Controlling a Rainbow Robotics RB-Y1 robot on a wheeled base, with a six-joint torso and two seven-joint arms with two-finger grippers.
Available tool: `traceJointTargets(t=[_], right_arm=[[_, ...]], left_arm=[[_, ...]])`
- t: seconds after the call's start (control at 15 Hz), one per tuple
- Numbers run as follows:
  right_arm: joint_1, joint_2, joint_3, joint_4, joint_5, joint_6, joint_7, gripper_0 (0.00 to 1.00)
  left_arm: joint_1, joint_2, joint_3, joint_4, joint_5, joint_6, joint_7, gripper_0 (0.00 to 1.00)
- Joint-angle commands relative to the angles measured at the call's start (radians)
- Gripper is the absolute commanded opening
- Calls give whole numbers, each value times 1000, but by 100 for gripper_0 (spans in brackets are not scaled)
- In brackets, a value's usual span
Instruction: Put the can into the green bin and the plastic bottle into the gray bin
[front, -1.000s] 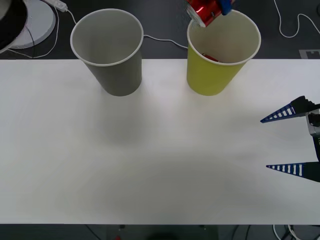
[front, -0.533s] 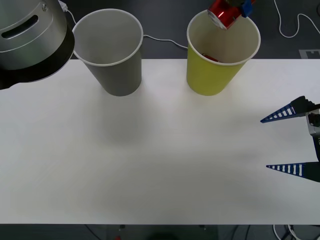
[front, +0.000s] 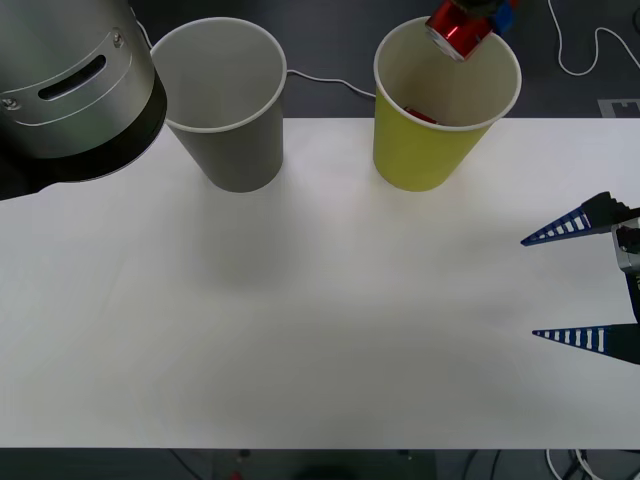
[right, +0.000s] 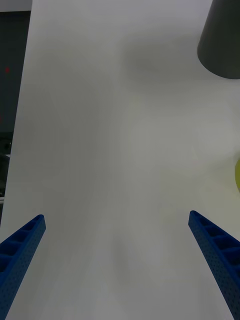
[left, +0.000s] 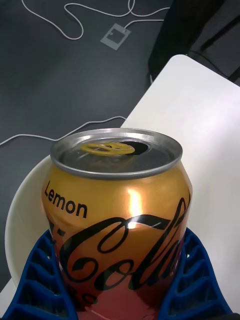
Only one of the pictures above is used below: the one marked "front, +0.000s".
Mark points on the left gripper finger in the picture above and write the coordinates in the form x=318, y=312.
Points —
x=504, y=16

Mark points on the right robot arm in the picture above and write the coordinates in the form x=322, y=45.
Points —
x=627, y=250

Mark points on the yellow-green plastic bin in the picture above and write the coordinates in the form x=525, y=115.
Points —
x=415, y=155

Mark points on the red drink can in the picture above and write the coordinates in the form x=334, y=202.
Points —
x=422, y=115
x=460, y=31

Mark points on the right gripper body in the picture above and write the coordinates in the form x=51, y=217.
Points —
x=625, y=212

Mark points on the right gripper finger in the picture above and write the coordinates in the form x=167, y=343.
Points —
x=622, y=342
x=597, y=212

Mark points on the grey plastic bin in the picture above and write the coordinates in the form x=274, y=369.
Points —
x=240, y=155

